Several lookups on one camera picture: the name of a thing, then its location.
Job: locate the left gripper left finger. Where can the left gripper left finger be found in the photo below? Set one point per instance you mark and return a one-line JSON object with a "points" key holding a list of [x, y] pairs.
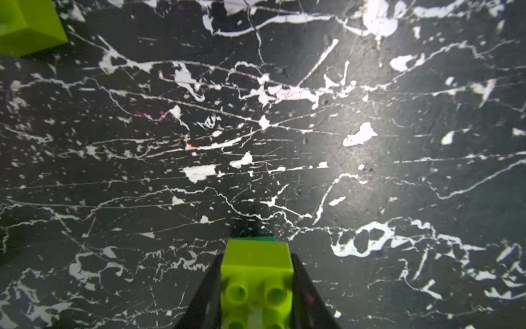
{"points": [[204, 310]]}

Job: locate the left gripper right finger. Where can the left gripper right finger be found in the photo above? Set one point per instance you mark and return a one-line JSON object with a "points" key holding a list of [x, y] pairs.
{"points": [[308, 308]]}

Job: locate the lime lego brick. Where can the lime lego brick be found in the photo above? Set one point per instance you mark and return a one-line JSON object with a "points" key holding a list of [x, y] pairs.
{"points": [[256, 284], [29, 26]]}

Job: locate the dark green lego brick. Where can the dark green lego brick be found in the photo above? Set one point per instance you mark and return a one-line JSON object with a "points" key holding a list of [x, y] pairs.
{"points": [[263, 238]]}

